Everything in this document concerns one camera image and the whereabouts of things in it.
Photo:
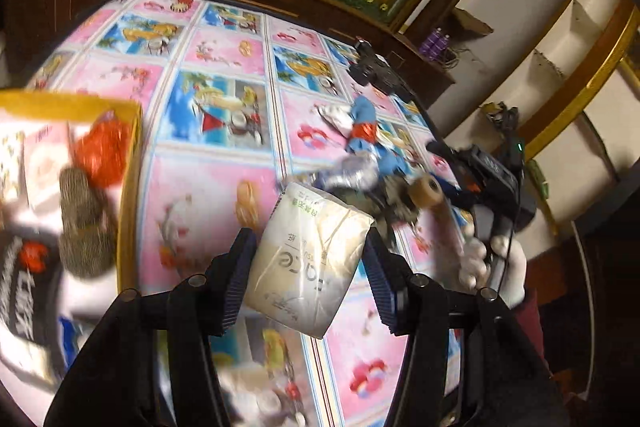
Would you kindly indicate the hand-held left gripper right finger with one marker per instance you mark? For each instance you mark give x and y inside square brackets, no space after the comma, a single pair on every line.
[385,292]

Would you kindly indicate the blue towel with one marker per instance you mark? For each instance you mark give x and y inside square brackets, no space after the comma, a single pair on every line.
[394,162]

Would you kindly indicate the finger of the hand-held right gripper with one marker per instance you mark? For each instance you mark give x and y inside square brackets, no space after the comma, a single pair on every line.
[442,150]
[456,198]

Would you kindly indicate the orange plastic bag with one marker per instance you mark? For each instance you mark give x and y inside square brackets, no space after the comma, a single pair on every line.
[102,149]

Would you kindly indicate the purple bottle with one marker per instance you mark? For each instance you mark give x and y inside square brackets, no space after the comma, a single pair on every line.
[431,42]
[442,44]

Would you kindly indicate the clear blue print plastic bag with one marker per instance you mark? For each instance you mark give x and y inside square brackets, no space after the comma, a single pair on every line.
[352,172]

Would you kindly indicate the printed floral tablecloth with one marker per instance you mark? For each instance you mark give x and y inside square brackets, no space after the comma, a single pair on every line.
[210,187]

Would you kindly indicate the yellow box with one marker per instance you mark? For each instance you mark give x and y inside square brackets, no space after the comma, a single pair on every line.
[75,102]

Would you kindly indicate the white cloth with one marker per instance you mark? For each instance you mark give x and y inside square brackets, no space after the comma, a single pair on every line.
[334,116]

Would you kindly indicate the person's right hand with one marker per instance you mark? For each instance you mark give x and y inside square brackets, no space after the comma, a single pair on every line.
[512,269]

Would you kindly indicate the pink white packet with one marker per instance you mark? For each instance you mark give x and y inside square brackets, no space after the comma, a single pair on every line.
[37,167]

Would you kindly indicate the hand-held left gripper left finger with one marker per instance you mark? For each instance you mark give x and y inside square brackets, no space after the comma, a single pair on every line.
[237,287]

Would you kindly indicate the cardboard piece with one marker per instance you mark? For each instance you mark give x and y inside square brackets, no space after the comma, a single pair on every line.
[470,22]

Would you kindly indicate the grey knitted gloves bundle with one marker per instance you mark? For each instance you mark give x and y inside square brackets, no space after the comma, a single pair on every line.
[85,227]

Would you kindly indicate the black foil packet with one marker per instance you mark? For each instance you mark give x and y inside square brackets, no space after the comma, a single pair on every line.
[25,287]

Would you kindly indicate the small blue cloth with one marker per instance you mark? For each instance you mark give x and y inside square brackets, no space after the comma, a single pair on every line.
[362,119]

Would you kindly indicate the white tissue pack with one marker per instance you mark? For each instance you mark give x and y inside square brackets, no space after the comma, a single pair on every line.
[310,252]

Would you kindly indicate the black device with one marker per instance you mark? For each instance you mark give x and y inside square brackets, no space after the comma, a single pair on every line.
[377,71]

